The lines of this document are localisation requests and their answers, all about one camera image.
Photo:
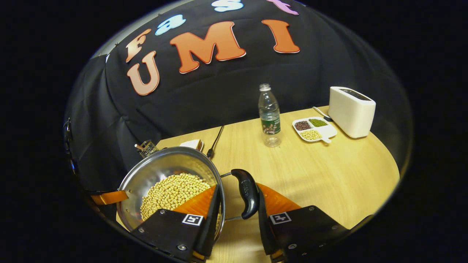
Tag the white spoon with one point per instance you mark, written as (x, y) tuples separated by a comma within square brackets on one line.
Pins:
[(321, 112)]

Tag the black backdrop cloth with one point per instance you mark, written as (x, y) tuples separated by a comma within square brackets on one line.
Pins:
[(219, 95)]

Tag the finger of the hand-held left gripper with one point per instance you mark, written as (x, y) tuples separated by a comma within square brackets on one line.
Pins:
[(109, 197)]

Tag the clear plastic water bottle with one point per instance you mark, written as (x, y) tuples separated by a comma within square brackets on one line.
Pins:
[(270, 117)]

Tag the white toaster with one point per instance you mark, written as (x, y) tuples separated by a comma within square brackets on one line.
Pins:
[(351, 113)]

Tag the small white plate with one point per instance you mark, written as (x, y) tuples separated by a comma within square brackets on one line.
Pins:
[(202, 146)]

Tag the white divided bean dish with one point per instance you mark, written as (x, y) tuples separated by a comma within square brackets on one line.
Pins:
[(327, 130)]

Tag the pile of soybeans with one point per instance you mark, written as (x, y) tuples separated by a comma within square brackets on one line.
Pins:
[(172, 190)]

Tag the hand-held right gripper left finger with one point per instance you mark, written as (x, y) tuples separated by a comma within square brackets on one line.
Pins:
[(212, 226)]

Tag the stainless steel pot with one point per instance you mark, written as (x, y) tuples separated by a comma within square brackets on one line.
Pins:
[(161, 164)]

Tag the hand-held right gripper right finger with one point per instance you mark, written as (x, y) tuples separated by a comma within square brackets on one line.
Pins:
[(264, 230)]

